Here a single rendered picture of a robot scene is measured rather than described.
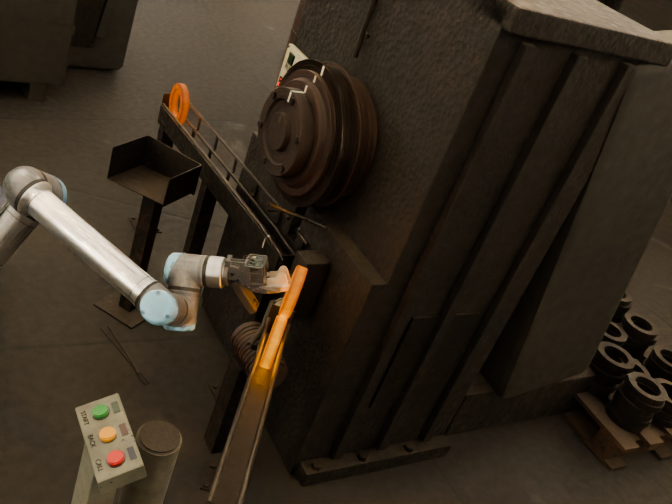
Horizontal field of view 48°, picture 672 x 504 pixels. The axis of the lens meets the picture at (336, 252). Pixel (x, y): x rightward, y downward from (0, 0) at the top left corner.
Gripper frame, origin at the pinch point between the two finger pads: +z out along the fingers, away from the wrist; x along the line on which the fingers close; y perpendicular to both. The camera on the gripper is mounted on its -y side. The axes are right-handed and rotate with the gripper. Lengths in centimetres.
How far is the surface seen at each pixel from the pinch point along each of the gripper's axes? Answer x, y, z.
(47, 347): 36, -62, -99
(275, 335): -13.0, -8.3, -3.1
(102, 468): -58, -18, -36
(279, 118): 42, 34, -12
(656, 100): 57, 45, 103
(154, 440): -39, -27, -30
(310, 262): 25.7, -7.0, 1.0
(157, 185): 75, -9, -65
